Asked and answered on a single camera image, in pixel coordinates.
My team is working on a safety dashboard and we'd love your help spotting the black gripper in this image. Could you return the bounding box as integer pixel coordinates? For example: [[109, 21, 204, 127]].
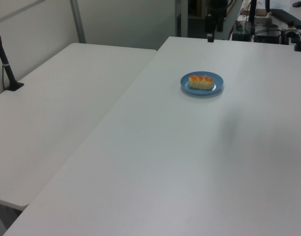
[[205, 0, 228, 43]]

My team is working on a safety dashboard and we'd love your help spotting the bread with orange topping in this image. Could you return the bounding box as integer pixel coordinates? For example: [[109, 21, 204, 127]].
[[188, 74, 214, 90]]

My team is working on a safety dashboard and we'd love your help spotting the blue round plate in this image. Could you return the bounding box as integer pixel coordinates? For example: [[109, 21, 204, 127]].
[[180, 71, 225, 95]]

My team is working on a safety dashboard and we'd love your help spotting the small black device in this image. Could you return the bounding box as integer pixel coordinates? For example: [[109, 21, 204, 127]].
[[232, 31, 251, 41]]

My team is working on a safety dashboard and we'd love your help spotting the thin black upright pole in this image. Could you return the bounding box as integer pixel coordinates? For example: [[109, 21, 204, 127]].
[[248, 0, 258, 24]]

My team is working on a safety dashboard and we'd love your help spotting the brown cardboard box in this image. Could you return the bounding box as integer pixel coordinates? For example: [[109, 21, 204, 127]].
[[254, 9, 273, 26]]

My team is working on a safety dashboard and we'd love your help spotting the black electronics box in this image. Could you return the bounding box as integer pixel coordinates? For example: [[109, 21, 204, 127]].
[[254, 29, 282, 45]]

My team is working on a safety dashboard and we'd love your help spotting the black keyboard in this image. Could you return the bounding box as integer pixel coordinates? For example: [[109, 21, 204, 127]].
[[270, 8, 301, 27]]

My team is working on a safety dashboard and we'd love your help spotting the white side table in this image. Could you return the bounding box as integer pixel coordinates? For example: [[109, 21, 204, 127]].
[[0, 42, 158, 211]]

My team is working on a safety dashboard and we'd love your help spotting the grey metal partition post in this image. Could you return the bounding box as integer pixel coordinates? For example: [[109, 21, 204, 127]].
[[70, 0, 87, 44]]

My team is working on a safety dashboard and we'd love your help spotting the black camera pole with base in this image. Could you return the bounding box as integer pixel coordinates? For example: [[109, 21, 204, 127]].
[[0, 19, 25, 92]]

